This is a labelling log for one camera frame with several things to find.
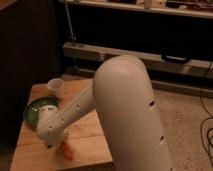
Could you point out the black handle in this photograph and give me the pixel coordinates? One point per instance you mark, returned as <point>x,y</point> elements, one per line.
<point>175,59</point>

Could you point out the red pepper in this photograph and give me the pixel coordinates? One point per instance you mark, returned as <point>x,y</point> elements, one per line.
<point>66,150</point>

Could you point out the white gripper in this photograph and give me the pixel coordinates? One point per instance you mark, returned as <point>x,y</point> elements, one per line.
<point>51,140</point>

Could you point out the grey metal beam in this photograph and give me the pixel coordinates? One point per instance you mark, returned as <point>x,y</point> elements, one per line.
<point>156,66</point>

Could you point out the wooden table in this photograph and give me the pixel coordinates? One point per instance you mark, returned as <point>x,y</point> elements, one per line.
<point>90,151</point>

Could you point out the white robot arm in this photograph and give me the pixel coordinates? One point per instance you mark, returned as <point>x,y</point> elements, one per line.
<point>122,95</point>

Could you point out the metal pole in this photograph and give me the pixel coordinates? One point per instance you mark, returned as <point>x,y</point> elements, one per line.
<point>72,36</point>

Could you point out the wooden shelf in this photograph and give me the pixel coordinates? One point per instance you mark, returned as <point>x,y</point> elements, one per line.
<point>146,6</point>

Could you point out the green bowl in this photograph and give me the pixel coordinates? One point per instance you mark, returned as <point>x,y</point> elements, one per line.
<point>31,111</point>

